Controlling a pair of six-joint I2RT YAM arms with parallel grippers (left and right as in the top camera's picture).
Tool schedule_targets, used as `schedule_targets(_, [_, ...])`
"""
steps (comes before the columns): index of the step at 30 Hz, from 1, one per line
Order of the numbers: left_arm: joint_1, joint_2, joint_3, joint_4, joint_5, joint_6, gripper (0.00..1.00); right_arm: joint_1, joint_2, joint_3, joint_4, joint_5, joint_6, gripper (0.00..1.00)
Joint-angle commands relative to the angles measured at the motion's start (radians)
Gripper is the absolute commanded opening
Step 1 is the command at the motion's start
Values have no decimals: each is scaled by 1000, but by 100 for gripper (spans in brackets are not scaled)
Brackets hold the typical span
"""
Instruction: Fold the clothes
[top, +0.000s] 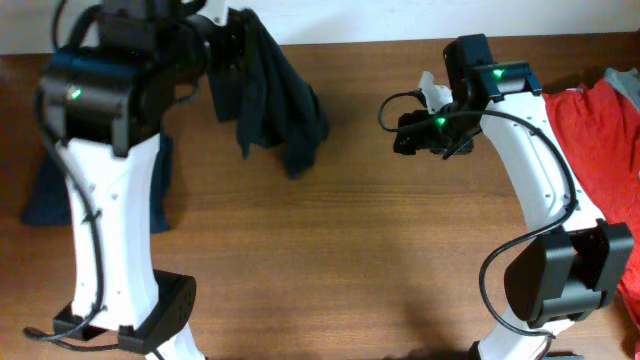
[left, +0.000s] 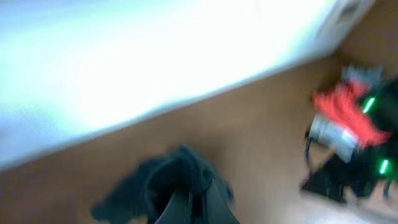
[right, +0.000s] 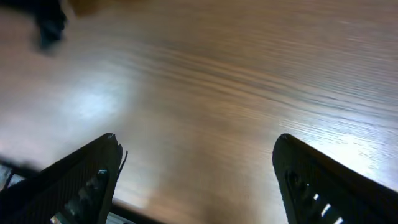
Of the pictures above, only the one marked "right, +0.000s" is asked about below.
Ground dark green t-shirt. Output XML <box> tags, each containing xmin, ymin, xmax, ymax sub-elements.
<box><xmin>1</xmin><ymin>0</ymin><xmax>67</xmax><ymax>50</ymax></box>

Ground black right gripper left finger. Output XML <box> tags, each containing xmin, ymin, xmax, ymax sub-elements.
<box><xmin>1</xmin><ymin>133</ymin><xmax>125</xmax><ymax>223</ymax></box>

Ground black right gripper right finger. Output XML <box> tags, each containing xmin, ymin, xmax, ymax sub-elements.
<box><xmin>272</xmin><ymin>134</ymin><xmax>397</xmax><ymax>223</ymax></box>

